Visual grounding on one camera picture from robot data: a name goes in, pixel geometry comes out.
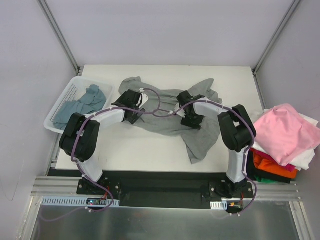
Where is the grey t-shirt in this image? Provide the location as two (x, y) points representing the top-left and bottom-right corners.
(118, 76), (220, 164)

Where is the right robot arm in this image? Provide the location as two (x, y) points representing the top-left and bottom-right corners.
(175, 91), (257, 198)

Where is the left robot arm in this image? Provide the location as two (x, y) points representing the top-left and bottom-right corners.
(59, 89), (149, 195)

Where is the blue-grey t-shirt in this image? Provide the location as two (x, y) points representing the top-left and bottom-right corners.
(53, 84), (107, 130)

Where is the white plastic laundry basket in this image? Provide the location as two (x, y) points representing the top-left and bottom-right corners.
(43, 76), (115, 134)

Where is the magenta t-shirt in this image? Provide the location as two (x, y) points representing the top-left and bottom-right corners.
(252, 147), (296, 173)

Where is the black t-shirt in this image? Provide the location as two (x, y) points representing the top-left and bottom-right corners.
(246, 151), (292, 184)

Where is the orange t-shirt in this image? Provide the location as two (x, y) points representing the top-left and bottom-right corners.
(252, 152), (298, 179)

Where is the green t-shirt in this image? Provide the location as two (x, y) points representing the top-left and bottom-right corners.
(254, 175), (276, 184)

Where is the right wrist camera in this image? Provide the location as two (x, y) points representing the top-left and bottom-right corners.
(175, 109), (186, 118)

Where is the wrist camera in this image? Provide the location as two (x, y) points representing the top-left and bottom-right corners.
(175, 109), (186, 118)
(137, 88), (149, 108)

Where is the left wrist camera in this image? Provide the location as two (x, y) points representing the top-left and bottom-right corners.
(137, 88), (149, 108)

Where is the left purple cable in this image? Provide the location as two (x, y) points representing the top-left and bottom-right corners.
(37, 87), (176, 222)

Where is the purple cable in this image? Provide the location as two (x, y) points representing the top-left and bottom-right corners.
(152, 100), (257, 219)
(37, 87), (176, 222)

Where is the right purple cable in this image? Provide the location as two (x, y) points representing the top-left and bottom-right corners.
(152, 100), (257, 219)

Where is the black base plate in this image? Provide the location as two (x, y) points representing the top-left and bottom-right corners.
(76, 169), (255, 208)

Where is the aluminium frame post left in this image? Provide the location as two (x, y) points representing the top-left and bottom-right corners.
(37, 0), (84, 76)

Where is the aluminium frame post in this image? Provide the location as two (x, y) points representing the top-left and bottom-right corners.
(37, 0), (84, 76)
(252, 0), (303, 76)

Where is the right cable duct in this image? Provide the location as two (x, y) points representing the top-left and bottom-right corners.
(210, 200), (228, 211)

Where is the cable duct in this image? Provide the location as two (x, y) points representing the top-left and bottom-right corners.
(41, 196), (120, 208)
(210, 200), (228, 211)

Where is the aluminium front rail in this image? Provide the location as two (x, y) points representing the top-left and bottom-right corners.
(31, 176), (303, 202)

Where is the left cable duct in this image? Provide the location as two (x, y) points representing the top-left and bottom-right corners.
(41, 196), (120, 208)

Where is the aluminium frame post right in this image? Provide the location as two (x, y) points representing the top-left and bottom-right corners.
(252, 0), (303, 76)

